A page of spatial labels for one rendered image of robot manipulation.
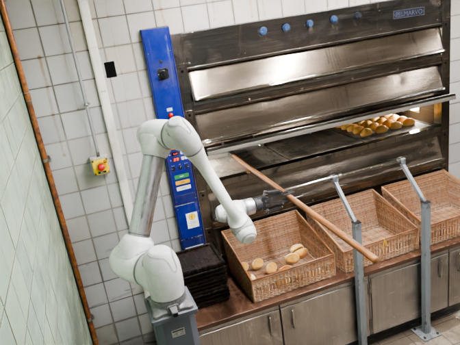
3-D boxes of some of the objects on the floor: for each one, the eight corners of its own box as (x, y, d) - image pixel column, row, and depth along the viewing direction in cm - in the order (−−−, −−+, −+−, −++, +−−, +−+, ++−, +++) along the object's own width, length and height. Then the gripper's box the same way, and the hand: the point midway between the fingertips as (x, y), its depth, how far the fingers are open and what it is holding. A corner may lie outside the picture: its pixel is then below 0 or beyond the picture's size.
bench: (174, 357, 328) (158, 285, 309) (460, 260, 392) (461, 195, 373) (194, 417, 277) (177, 335, 258) (519, 294, 341) (525, 221, 322)
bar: (245, 369, 308) (219, 202, 270) (410, 309, 342) (408, 154, 303) (263, 404, 280) (237, 223, 241) (442, 335, 313) (443, 167, 275)
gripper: (249, 189, 256) (289, 179, 262) (252, 216, 261) (292, 205, 267) (254, 194, 249) (296, 183, 255) (258, 221, 254) (298, 210, 260)
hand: (288, 196), depth 260 cm, fingers closed on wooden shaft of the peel, 3 cm apart
